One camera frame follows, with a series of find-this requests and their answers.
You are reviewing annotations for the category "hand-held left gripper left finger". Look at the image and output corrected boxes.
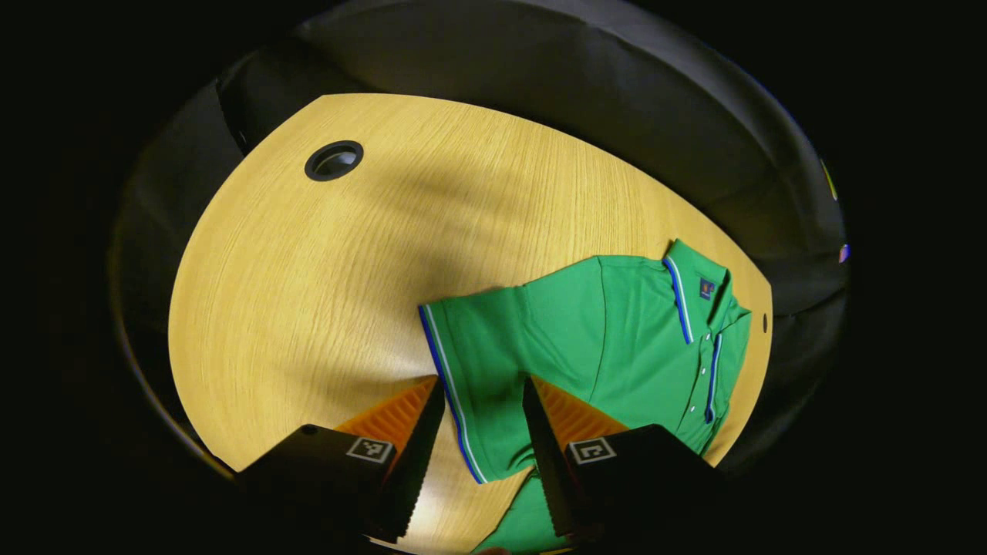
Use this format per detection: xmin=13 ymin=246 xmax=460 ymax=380
xmin=231 ymin=375 xmax=448 ymax=544

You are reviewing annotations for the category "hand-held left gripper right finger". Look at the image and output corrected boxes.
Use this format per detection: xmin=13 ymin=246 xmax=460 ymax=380
xmin=521 ymin=375 xmax=729 ymax=540

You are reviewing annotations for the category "green T-shirt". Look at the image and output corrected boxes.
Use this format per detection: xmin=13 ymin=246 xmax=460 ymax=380
xmin=419 ymin=237 xmax=753 ymax=555

